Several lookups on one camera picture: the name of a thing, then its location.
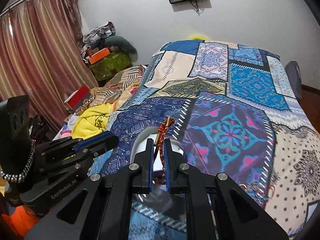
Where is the purple heart-shaped tin box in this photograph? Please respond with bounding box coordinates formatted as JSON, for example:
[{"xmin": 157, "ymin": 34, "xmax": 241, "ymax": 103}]
[{"xmin": 129, "ymin": 126, "xmax": 185, "ymax": 188}]

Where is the red beaded bracelet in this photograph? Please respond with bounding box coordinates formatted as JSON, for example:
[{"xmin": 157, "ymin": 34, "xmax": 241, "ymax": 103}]
[{"xmin": 152, "ymin": 116, "xmax": 176, "ymax": 185}]

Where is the yellow blanket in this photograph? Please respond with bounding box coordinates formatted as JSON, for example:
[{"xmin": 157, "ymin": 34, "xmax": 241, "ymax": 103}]
[{"xmin": 71, "ymin": 103, "xmax": 113, "ymax": 140}]

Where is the red and white box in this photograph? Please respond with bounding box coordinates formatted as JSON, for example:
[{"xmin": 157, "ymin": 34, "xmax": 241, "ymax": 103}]
[{"xmin": 64, "ymin": 85, "xmax": 90, "ymax": 111}]

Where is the striped orange blanket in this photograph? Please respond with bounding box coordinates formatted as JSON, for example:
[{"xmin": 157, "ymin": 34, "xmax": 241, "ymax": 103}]
[{"xmin": 75, "ymin": 65, "xmax": 146, "ymax": 116}]

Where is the blue patchwork bedspread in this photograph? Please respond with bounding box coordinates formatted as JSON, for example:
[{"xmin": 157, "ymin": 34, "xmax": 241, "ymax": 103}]
[{"xmin": 91, "ymin": 40, "xmax": 319, "ymax": 239}]

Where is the striped brown curtain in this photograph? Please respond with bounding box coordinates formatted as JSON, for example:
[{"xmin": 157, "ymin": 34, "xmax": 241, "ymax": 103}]
[{"xmin": 1, "ymin": 0, "xmax": 97, "ymax": 131}]

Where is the orange box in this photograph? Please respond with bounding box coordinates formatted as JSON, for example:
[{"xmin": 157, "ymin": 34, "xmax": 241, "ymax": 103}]
[{"xmin": 88, "ymin": 48, "xmax": 110, "ymax": 64}]

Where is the green cloth covered box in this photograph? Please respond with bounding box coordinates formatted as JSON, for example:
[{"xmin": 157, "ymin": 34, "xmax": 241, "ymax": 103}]
[{"xmin": 89, "ymin": 52, "xmax": 131, "ymax": 81}]

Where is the pile of clothes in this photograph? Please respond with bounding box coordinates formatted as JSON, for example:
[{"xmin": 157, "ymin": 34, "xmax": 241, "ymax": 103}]
[{"xmin": 82, "ymin": 22, "xmax": 116, "ymax": 50}]

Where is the dark grey pillow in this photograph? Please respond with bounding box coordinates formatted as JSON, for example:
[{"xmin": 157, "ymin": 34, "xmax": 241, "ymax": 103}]
[{"xmin": 104, "ymin": 36, "xmax": 138, "ymax": 62}]

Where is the dark chair beside bed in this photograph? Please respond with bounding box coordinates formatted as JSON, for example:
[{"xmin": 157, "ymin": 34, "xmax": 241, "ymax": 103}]
[{"xmin": 285, "ymin": 61, "xmax": 302, "ymax": 99}]

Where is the yellow round object behind bed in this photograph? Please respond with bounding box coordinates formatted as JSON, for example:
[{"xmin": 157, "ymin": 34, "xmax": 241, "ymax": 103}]
[{"xmin": 188, "ymin": 35, "xmax": 210, "ymax": 41}]

